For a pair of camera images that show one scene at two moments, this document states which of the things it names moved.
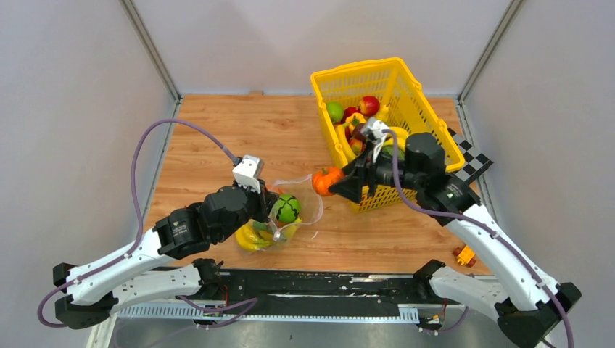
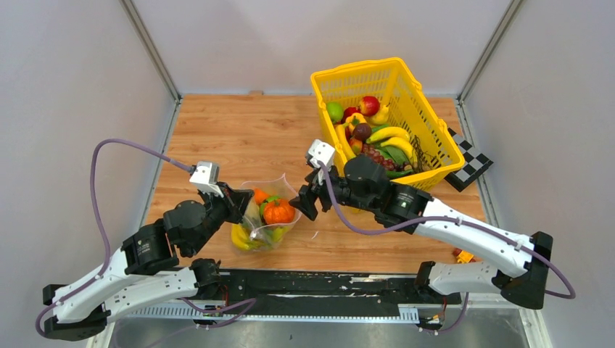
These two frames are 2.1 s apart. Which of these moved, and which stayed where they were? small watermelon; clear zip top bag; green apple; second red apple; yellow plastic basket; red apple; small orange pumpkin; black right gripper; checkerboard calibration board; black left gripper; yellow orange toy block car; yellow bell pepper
Moved: black right gripper; black left gripper; small orange pumpkin; small watermelon
Stayed: green apple; yellow bell pepper; second red apple; clear zip top bag; red apple; checkerboard calibration board; yellow orange toy block car; yellow plastic basket
